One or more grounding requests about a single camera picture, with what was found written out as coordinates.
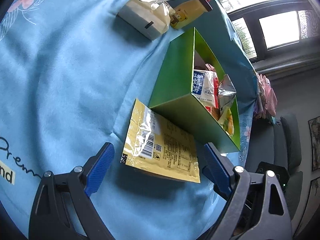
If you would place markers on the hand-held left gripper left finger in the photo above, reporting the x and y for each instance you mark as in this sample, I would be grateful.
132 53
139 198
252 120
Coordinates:
100 165

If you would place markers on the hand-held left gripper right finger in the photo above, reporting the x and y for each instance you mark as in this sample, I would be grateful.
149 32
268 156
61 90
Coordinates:
216 165

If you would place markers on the large yellow snack packet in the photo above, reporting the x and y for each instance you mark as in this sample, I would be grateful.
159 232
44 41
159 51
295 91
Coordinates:
162 150

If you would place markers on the green cardboard box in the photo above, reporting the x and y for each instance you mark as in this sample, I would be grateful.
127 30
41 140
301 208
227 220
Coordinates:
180 110

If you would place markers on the white-grey snack packet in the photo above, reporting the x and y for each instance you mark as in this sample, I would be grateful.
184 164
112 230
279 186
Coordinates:
226 95

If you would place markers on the beige red-edged snack packet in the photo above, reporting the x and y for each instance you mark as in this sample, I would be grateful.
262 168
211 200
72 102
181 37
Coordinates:
202 87

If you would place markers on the dark grey sofa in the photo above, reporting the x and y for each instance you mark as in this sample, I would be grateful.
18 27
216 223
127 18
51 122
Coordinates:
290 140

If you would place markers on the pile of pink folded cloths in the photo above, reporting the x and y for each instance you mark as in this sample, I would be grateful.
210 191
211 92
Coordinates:
268 97

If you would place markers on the white tissue pack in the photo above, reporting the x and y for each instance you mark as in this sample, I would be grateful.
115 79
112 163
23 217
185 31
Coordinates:
140 17

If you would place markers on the yellow bear-print bottle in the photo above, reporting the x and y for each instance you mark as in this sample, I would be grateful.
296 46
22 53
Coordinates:
190 10

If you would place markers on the framed wall picture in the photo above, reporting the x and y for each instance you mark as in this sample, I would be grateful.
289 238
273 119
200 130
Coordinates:
315 142

